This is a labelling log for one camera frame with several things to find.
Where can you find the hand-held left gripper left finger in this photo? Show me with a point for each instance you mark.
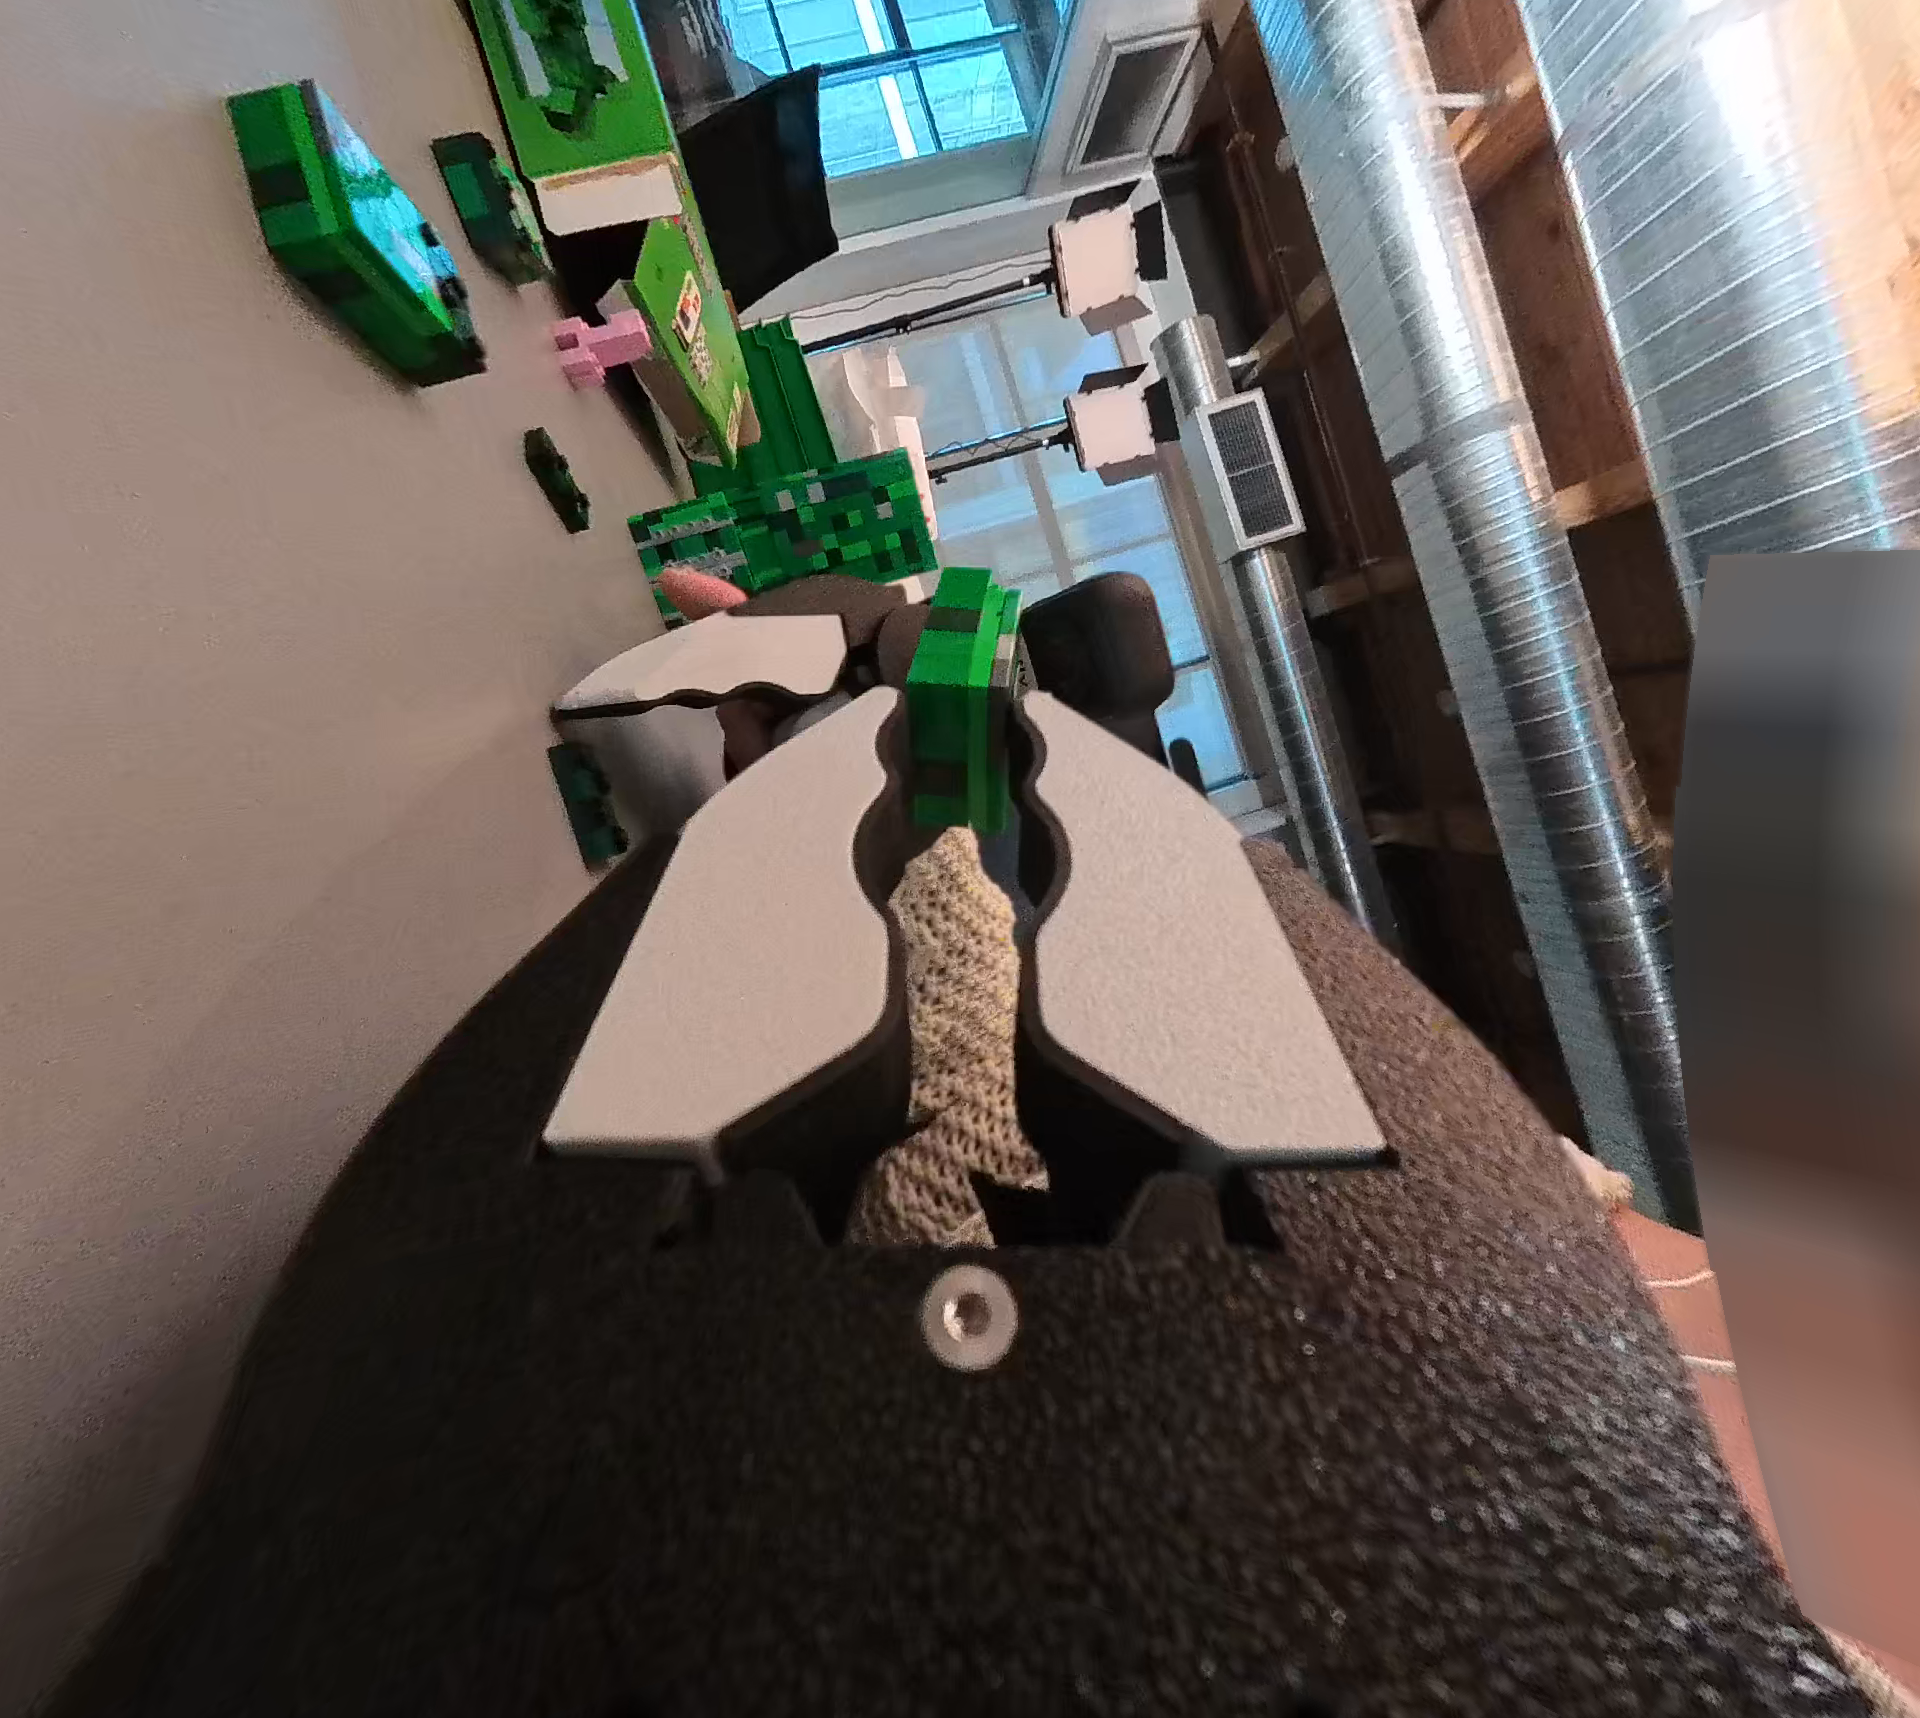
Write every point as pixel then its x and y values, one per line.
pixel 734 983

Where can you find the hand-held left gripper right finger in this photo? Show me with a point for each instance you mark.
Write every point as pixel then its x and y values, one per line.
pixel 1184 983

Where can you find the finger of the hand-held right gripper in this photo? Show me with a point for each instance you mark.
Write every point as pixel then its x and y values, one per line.
pixel 720 662

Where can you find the green lego leg block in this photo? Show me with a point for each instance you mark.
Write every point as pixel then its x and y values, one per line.
pixel 961 711

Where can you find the green pixel lego creeper body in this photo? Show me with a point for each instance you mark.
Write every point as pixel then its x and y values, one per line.
pixel 813 530

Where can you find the dark green lego plate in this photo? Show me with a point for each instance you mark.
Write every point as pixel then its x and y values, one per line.
pixel 588 808
pixel 555 482

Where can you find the person's right forearm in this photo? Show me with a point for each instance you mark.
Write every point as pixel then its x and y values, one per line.
pixel 947 998

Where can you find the pink lego pig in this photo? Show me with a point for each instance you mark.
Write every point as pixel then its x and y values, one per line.
pixel 597 349

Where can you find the green lego block dark studs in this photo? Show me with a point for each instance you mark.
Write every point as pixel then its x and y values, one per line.
pixel 488 209

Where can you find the large green lego slab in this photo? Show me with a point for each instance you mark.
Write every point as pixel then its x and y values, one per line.
pixel 354 227

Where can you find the person's right hand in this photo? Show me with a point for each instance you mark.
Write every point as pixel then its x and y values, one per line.
pixel 701 594

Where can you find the white studio light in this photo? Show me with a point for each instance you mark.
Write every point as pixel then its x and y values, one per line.
pixel 1117 427
pixel 1105 264

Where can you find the white vent grille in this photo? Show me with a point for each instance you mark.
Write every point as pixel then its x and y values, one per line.
pixel 1250 469

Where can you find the black panel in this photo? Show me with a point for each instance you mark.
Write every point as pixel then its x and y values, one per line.
pixel 765 186

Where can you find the small silver air duct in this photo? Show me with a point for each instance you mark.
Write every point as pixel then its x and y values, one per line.
pixel 1291 699

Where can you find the large silver air duct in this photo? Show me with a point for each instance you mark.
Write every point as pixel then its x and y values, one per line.
pixel 1698 173
pixel 1440 398

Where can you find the white wall vent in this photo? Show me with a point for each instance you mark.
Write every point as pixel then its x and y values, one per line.
pixel 1136 95

